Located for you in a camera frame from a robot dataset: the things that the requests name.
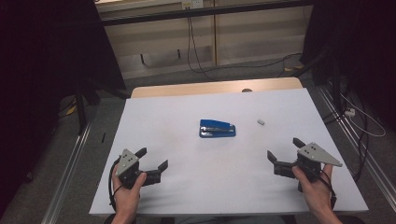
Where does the black horizontal bar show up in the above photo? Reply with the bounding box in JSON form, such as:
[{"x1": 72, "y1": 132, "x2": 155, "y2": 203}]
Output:
[{"x1": 100, "y1": 0, "x2": 313, "y2": 28}]

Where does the beige wooden cabinet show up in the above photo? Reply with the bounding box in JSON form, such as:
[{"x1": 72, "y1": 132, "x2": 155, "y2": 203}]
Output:
[{"x1": 94, "y1": 0, "x2": 314, "y2": 80}]

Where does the black curtain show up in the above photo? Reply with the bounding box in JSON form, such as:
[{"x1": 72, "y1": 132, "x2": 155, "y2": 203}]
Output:
[
  {"x1": 0, "y1": 0, "x2": 127, "y2": 218},
  {"x1": 300, "y1": 0, "x2": 396, "y2": 133}
]

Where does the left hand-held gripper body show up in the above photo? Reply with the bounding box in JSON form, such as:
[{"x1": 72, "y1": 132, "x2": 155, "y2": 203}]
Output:
[{"x1": 116, "y1": 148, "x2": 163, "y2": 190}]

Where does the person's left hand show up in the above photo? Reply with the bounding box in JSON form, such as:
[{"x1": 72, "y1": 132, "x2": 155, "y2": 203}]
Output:
[{"x1": 111, "y1": 163, "x2": 148, "y2": 219}]

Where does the black metal stand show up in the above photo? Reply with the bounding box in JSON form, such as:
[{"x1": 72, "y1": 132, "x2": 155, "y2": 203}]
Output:
[
  {"x1": 69, "y1": 76, "x2": 130, "y2": 136},
  {"x1": 292, "y1": 43, "x2": 347, "y2": 115}
]

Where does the person's right hand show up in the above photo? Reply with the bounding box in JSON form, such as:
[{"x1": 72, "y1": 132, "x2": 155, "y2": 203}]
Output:
[{"x1": 291, "y1": 163, "x2": 336, "y2": 214}]

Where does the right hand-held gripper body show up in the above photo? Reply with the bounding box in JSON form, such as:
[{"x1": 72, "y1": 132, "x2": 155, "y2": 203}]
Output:
[{"x1": 273, "y1": 142, "x2": 344, "y2": 193}]

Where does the black hanging cable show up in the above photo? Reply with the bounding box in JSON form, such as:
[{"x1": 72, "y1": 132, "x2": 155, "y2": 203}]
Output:
[
  {"x1": 188, "y1": 16, "x2": 219, "y2": 82},
  {"x1": 186, "y1": 16, "x2": 206, "y2": 76}
]

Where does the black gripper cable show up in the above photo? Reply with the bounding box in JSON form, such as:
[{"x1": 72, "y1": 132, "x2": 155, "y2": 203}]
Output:
[
  {"x1": 107, "y1": 158, "x2": 121, "y2": 213},
  {"x1": 297, "y1": 161, "x2": 338, "y2": 210}
]

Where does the black floor cable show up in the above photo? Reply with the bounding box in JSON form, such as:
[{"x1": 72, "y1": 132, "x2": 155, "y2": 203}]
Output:
[{"x1": 202, "y1": 51, "x2": 304, "y2": 78}]

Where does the white cable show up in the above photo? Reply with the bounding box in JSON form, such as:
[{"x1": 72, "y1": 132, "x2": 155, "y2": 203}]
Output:
[{"x1": 339, "y1": 92, "x2": 387, "y2": 138}]

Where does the wooden table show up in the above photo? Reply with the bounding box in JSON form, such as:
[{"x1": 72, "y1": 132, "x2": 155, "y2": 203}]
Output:
[{"x1": 130, "y1": 77, "x2": 304, "y2": 99}]

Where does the blue stapler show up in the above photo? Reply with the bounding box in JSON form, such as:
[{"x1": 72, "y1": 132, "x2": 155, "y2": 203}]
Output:
[{"x1": 198, "y1": 119, "x2": 237, "y2": 139}]

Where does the white wall socket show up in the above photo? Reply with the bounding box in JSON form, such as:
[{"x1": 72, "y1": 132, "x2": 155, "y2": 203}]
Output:
[{"x1": 181, "y1": 0, "x2": 205, "y2": 10}]

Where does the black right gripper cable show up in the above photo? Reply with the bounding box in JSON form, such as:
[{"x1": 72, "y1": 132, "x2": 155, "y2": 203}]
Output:
[{"x1": 297, "y1": 161, "x2": 338, "y2": 210}]

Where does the black cable beside rail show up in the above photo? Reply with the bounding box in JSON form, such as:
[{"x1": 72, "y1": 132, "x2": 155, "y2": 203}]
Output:
[{"x1": 321, "y1": 92, "x2": 370, "y2": 184}]

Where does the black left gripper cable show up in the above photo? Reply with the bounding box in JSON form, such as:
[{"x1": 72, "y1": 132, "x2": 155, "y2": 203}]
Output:
[{"x1": 107, "y1": 158, "x2": 121, "y2": 213}]

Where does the aluminium floor rail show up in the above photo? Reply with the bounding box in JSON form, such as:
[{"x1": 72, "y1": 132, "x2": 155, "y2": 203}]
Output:
[
  {"x1": 317, "y1": 85, "x2": 396, "y2": 213},
  {"x1": 41, "y1": 122, "x2": 93, "y2": 224}
]

